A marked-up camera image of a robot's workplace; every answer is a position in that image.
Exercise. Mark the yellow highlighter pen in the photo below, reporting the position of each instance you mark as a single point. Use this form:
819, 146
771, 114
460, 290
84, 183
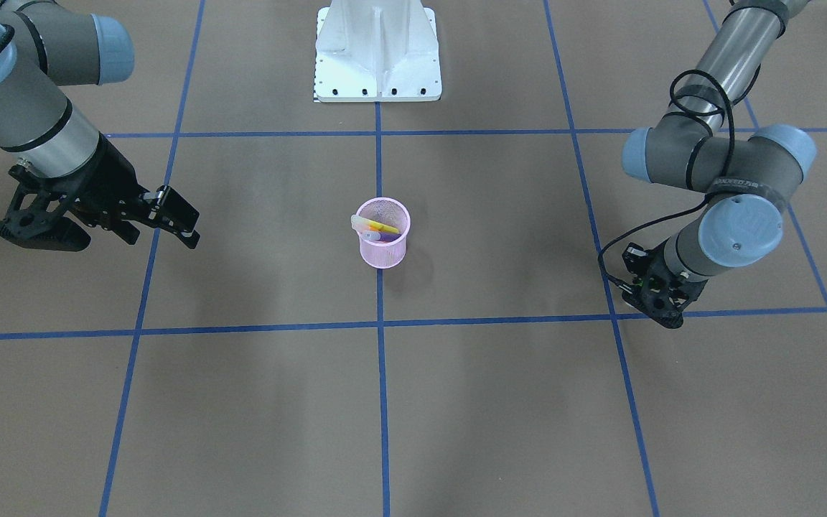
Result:
361, 224

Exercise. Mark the purple highlighter pen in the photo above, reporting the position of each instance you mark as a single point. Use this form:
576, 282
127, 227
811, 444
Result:
380, 237

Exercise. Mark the pink mesh pen holder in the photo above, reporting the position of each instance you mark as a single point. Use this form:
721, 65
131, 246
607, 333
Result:
391, 212

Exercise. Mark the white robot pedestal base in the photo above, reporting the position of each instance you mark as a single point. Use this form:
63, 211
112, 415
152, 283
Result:
377, 52

